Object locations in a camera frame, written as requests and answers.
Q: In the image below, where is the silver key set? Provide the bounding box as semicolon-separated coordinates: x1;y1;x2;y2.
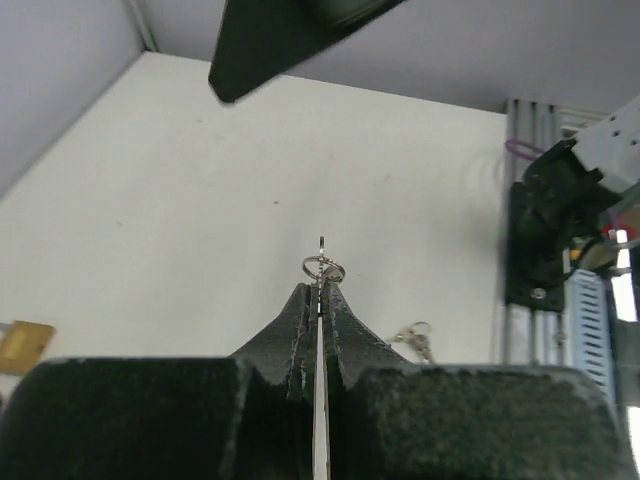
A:
388;321;436;365
301;236;346;291

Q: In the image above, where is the aluminium mounting rail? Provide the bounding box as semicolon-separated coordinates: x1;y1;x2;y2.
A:
494;98;611;366

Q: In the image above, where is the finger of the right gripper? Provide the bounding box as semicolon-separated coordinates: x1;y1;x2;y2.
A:
208;0;400;104

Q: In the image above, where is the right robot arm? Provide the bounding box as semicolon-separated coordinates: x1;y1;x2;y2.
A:
208;1;639;289

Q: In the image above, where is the white slotted cable duct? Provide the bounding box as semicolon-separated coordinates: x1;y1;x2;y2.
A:
570;269;616;406

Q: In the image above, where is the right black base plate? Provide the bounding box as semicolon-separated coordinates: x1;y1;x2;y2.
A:
504;182;570;313

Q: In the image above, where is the medium brass padlock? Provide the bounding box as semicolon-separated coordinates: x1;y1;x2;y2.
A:
0;320;56;376

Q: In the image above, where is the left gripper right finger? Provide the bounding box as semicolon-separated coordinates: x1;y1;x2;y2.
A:
322;284;630;479

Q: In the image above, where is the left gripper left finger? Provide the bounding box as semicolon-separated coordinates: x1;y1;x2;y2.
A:
1;284;318;479

